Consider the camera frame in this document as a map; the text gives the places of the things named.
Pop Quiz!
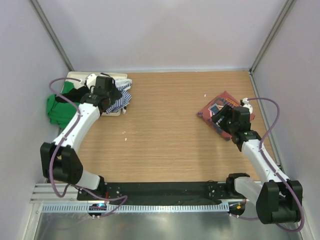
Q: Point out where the red tank top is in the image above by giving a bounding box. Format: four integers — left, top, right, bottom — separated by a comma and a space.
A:
197, 91, 261, 144

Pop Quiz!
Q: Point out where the green tank top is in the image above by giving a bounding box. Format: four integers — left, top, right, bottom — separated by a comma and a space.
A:
46, 94, 76, 129

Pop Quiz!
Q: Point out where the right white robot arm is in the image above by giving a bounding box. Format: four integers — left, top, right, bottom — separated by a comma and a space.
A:
212, 105, 305, 225

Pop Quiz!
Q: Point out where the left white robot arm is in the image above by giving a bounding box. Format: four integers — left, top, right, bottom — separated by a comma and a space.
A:
40, 73, 122, 200

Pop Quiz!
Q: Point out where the blue white striped tank top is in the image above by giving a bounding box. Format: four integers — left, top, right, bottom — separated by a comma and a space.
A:
105, 78, 133, 115

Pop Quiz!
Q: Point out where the cream plastic tray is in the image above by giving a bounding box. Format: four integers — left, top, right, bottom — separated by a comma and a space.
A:
65, 71, 132, 117

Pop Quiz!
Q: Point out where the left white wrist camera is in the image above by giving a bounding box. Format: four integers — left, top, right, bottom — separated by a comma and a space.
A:
79, 73, 97, 88

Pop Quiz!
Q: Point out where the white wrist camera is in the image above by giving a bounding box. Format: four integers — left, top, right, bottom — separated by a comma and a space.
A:
79, 73, 97, 88
240, 98, 254, 114

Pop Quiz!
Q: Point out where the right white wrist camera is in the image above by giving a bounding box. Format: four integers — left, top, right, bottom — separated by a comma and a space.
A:
240, 98, 254, 114

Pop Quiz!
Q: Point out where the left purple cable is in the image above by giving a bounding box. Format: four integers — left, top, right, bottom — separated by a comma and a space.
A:
48, 77, 128, 217

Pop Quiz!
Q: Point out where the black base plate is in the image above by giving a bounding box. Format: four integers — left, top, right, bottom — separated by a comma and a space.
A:
76, 180, 248, 216

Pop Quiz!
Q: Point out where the aluminium front rail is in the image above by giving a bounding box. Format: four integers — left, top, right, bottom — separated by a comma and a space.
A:
31, 180, 245, 205

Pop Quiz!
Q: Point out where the slotted cable duct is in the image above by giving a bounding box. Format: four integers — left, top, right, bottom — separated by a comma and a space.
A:
42, 202, 229, 213

